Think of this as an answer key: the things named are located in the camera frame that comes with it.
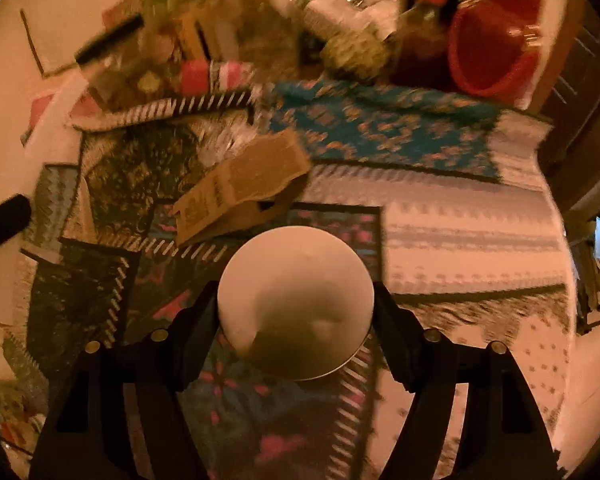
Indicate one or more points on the dark brown wooden door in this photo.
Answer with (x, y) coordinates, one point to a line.
(585, 85)

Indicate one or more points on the white printed packet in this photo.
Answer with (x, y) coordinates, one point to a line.
(350, 7)

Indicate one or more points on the black marker pen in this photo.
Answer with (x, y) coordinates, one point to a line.
(110, 37)

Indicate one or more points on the patterned patchwork tablecloth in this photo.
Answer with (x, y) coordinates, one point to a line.
(430, 240)

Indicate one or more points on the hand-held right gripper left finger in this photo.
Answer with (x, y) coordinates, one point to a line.
(200, 327)

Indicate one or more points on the pink white striped packet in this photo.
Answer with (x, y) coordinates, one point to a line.
(215, 76)

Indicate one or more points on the round white plate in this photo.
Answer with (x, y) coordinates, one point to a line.
(295, 300)

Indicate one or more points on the green leafy bundle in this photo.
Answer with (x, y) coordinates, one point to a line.
(355, 55)

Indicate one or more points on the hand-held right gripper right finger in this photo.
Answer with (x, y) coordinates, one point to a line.
(395, 332)

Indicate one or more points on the brown cardboard box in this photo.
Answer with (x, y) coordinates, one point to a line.
(245, 185)

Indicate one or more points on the yellow box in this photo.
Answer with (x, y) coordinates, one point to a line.
(197, 35)

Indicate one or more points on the brown bottle red cap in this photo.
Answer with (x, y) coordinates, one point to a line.
(427, 25)

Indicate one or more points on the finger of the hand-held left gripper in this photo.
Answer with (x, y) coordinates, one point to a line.
(2, 220)

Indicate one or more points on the clutter pile on floor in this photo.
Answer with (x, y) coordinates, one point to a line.
(5, 410)

